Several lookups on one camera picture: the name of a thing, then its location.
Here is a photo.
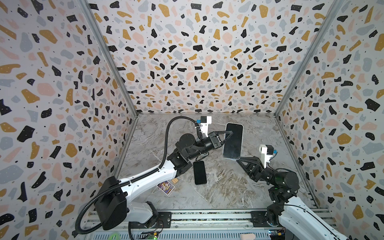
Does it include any colourful printed card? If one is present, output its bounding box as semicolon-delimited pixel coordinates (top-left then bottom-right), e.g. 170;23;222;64
157;181;175;196

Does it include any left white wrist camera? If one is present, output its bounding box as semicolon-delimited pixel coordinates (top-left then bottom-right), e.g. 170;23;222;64
195;116;212;140

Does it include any black smartphone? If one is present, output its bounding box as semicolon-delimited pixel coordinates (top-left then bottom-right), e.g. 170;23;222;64
193;161;207;185
222;122;244;161

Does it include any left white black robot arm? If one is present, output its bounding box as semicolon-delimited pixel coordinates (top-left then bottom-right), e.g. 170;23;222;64
94;131;233;230

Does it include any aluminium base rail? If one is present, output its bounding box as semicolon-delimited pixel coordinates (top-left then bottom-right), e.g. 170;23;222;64
80;207;337;240

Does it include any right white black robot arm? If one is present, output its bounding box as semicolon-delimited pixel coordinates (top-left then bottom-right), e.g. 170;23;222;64
237;157;348;240

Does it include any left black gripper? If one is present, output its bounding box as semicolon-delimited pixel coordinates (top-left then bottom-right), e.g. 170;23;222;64
186;131;232;163

